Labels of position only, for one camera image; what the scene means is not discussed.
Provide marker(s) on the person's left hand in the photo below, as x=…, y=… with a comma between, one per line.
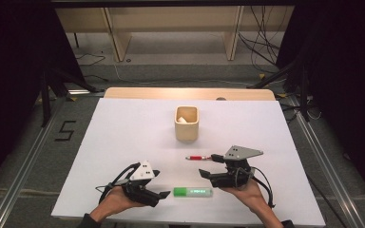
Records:
x=117, y=199

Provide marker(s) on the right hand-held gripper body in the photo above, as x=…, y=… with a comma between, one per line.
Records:
x=240, y=152

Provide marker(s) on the black metal stand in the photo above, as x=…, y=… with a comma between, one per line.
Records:
x=304, y=95
x=46, y=101

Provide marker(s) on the green marker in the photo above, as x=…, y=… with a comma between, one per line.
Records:
x=180, y=192

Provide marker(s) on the person's right hand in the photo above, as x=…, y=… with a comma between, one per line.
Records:
x=247, y=194

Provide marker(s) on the aluminium floor rail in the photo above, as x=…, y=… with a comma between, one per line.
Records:
x=19, y=182
x=326, y=164

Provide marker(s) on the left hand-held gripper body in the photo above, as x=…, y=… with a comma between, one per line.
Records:
x=143, y=171

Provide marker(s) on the beige square pen cup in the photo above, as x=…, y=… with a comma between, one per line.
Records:
x=187, y=133

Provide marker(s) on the black curtain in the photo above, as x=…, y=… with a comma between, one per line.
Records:
x=355, y=79
x=9, y=79

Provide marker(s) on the white board sheet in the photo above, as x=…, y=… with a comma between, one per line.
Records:
x=234, y=126

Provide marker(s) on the beige wooden desk frame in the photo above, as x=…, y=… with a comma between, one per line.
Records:
x=171, y=19

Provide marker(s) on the red pen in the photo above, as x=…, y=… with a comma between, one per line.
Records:
x=196, y=157

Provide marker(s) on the light wooden table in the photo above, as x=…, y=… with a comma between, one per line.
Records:
x=171, y=93

